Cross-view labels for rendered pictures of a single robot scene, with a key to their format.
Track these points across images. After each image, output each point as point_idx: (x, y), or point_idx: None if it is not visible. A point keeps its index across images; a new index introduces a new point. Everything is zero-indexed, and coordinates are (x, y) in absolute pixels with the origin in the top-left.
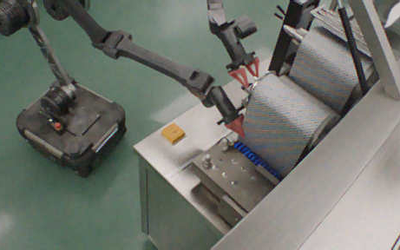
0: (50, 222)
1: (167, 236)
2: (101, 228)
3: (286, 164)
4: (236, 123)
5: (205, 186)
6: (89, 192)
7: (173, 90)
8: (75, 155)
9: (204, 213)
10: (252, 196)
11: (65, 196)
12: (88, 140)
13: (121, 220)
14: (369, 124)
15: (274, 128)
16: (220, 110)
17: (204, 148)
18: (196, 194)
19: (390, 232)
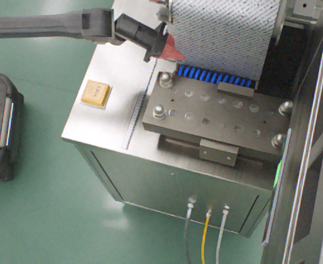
0: (7, 255)
1: (149, 197)
2: (68, 224)
3: (252, 66)
4: (168, 49)
5: (170, 137)
6: (28, 192)
7: (46, 12)
8: None
9: (186, 167)
10: (232, 124)
11: (4, 215)
12: None
13: (83, 200)
14: None
15: (219, 35)
16: (141, 44)
17: (141, 90)
18: (165, 149)
19: None
